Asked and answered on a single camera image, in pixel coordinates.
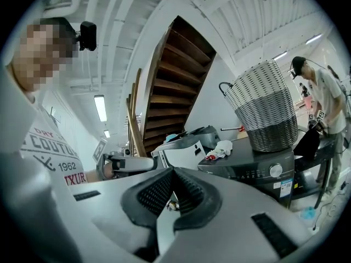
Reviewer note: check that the person in white t-shirt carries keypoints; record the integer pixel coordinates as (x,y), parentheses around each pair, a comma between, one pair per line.
(55,152)

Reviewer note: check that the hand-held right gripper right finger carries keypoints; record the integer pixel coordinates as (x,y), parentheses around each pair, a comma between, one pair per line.
(233,229)

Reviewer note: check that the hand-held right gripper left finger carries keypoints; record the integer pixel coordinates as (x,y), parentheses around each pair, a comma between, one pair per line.
(109,215)

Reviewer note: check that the brown wooden staircase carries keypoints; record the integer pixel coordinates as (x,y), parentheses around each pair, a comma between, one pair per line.
(175,86)

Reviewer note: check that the metal rod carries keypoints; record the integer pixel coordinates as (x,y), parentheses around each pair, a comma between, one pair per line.
(230,129)

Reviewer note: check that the person's head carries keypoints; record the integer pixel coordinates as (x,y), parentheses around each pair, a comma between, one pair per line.
(44,53)

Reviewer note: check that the small red object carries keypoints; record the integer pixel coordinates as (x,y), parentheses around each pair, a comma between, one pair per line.
(242,128)

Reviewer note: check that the white and grey cleaning robot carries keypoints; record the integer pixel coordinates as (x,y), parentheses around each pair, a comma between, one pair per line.
(181,155)

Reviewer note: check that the person's left hand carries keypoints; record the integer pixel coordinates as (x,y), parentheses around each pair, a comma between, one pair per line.
(108,171)

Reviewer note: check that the black garment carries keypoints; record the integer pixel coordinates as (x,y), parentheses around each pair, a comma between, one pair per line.
(308,144)

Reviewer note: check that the woven laundry basket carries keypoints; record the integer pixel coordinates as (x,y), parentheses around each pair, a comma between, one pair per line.
(263,114)

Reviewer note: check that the black head camera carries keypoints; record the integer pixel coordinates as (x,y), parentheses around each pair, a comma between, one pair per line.
(88,35)

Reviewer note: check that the blue fluffy cloth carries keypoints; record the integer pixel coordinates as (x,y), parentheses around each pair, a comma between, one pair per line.
(171,138)
(308,212)

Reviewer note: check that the black washing machine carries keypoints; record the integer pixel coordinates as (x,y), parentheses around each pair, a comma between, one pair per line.
(246,160)

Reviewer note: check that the long ceiling light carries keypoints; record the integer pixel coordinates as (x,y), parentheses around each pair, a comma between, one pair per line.
(100,108)
(314,38)
(279,56)
(107,133)

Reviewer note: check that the cardboard box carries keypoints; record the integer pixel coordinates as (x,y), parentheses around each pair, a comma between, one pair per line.
(242,136)

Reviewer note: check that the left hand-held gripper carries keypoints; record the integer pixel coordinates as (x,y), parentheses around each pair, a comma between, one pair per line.
(118,157)

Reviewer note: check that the white crumpled garment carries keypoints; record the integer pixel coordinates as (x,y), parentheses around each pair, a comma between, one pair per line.
(223,147)

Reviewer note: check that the black table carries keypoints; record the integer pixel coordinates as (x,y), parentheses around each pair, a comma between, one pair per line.
(326,147)

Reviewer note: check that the person's left forearm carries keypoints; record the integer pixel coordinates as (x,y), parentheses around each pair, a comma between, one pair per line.
(91,177)

